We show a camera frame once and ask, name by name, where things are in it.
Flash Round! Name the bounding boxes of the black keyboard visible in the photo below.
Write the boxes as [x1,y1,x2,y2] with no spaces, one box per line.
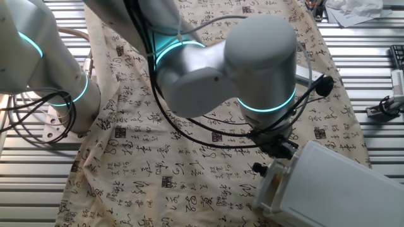
[389,44,404,72]

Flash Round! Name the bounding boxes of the black looped cable bundle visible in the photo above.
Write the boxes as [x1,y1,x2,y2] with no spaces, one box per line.
[0,90,77,145]

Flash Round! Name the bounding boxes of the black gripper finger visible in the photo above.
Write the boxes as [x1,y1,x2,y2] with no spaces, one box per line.
[268,145,296,160]
[283,140,299,153]

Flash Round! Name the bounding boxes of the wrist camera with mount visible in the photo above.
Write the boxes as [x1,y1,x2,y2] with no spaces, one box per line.
[295,64,335,97]

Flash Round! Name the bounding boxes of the grey metal mount bracket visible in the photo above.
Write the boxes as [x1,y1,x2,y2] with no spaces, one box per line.
[311,0,328,21]

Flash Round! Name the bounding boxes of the white plastic drawer cabinet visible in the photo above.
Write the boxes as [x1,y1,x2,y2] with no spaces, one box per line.
[263,140,404,227]

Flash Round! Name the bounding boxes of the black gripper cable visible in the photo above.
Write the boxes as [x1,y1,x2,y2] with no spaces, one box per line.
[124,0,335,150]

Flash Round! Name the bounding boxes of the beige calligraphy print cloth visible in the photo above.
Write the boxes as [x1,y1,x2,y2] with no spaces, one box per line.
[55,0,372,227]

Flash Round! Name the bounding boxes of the flat white paper sheet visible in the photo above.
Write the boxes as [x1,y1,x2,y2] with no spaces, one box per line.
[326,6,394,28]

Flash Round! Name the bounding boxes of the thick pale hose cable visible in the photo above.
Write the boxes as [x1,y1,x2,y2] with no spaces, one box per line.
[56,26,94,79]

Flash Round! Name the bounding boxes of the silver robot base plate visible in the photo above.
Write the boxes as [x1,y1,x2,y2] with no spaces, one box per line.
[42,103,86,143]

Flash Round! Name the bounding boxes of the white ribbed device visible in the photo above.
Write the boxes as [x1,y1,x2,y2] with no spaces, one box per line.
[390,69,404,97]

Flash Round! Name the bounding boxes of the black drawer knob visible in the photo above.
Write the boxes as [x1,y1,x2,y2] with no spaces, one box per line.
[251,161,269,178]

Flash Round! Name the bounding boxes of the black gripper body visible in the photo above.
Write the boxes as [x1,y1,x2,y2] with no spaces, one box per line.
[252,127,294,152]

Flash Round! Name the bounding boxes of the crumpled white paper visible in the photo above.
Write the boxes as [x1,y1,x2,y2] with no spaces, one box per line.
[326,0,384,18]

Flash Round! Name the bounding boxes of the white zip tie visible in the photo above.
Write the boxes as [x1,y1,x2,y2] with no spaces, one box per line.
[146,12,184,57]

